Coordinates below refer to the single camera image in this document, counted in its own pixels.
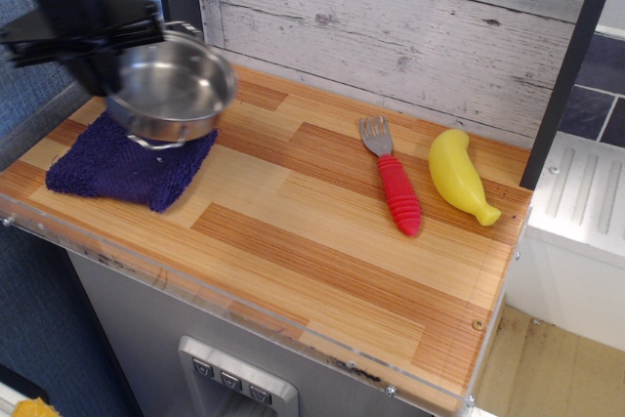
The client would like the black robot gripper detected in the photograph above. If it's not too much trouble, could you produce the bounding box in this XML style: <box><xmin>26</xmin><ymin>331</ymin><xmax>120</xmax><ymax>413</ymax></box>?
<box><xmin>1</xmin><ymin>0</ymin><xmax>163</xmax><ymax>97</ymax></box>

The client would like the small steel pan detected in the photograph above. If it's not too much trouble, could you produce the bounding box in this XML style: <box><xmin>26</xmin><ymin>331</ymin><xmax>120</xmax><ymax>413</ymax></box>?
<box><xmin>105</xmin><ymin>21</ymin><xmax>237</xmax><ymax>150</ymax></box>

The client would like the dark purple cloth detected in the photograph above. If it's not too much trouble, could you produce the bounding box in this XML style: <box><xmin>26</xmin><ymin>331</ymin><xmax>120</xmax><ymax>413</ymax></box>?
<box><xmin>45</xmin><ymin>112</ymin><xmax>218</xmax><ymax>213</ymax></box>

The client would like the clear acrylic table edge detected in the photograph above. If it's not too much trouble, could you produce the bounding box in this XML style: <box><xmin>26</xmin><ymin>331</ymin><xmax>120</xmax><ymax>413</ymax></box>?
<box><xmin>0</xmin><ymin>191</ymin><xmax>478</xmax><ymax>413</ymax></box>

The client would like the grey toy fridge cabinet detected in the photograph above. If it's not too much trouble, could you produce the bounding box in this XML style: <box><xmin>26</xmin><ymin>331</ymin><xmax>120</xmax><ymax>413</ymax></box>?
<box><xmin>70</xmin><ymin>252</ymin><xmax>465</xmax><ymax>416</ymax></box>

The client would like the silver dispenser button panel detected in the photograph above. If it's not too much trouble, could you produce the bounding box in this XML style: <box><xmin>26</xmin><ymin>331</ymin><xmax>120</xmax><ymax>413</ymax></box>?
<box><xmin>178</xmin><ymin>335</ymin><xmax>300</xmax><ymax>416</ymax></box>

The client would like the yellow object bottom corner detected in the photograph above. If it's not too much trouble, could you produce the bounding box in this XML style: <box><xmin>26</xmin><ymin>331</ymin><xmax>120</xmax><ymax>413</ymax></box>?
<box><xmin>11</xmin><ymin>398</ymin><xmax>61</xmax><ymax>417</ymax></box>

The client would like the yellow toy banana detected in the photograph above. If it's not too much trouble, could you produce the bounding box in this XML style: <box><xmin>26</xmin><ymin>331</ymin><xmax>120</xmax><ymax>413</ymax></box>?
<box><xmin>429</xmin><ymin>129</ymin><xmax>501</xmax><ymax>227</ymax></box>

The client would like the white toy sink unit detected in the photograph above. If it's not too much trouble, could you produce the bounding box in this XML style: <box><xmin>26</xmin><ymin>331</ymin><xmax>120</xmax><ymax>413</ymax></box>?
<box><xmin>506</xmin><ymin>133</ymin><xmax>624</xmax><ymax>350</ymax></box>

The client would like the fork with red handle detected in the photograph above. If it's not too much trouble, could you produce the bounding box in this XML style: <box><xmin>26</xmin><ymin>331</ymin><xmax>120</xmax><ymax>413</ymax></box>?
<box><xmin>358</xmin><ymin>116</ymin><xmax>421</xmax><ymax>237</ymax></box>

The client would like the black vertical post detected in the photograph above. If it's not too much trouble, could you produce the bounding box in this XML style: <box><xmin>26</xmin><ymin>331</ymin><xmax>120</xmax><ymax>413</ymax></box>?
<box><xmin>520</xmin><ymin>0</ymin><xmax>606</xmax><ymax>189</ymax></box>

